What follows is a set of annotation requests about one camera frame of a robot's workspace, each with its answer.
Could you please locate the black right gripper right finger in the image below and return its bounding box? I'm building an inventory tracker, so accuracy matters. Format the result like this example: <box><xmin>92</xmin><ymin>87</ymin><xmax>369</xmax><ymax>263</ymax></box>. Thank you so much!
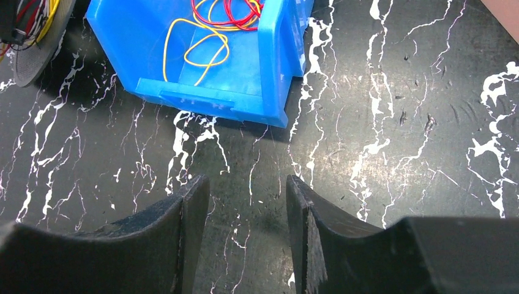
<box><xmin>286</xmin><ymin>175</ymin><xmax>518</xmax><ymax>293</ymax></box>

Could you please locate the orange cable in bin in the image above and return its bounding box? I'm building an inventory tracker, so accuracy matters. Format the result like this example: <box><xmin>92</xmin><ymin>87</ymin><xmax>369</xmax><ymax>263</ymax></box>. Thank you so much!
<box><xmin>162</xmin><ymin>0</ymin><xmax>263</xmax><ymax>87</ymax></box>

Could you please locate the black cable spool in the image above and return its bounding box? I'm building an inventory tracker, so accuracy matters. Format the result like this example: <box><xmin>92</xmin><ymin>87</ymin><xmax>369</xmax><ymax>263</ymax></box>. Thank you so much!
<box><xmin>1</xmin><ymin>0</ymin><xmax>76</xmax><ymax>87</ymax></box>

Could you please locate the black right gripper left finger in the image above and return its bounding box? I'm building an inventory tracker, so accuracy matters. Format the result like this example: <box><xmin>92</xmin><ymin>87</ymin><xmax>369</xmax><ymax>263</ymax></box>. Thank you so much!
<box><xmin>1</xmin><ymin>175</ymin><xmax>210</xmax><ymax>293</ymax></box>

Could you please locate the peach desk file organizer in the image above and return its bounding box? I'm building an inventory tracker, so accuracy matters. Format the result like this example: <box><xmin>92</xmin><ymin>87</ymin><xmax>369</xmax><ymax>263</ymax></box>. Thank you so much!
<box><xmin>482</xmin><ymin>0</ymin><xmax>518</xmax><ymax>43</ymax></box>

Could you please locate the blue plastic bin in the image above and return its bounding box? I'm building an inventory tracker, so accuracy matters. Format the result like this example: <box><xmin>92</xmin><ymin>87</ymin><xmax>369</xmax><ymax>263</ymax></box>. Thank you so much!
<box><xmin>86</xmin><ymin>1</ymin><xmax>313</xmax><ymax>128</ymax></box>

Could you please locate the red cable bundle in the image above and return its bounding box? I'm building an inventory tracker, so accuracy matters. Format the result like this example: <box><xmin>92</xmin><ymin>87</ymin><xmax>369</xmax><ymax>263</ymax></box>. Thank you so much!
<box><xmin>190</xmin><ymin>0</ymin><xmax>264</xmax><ymax>32</ymax></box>

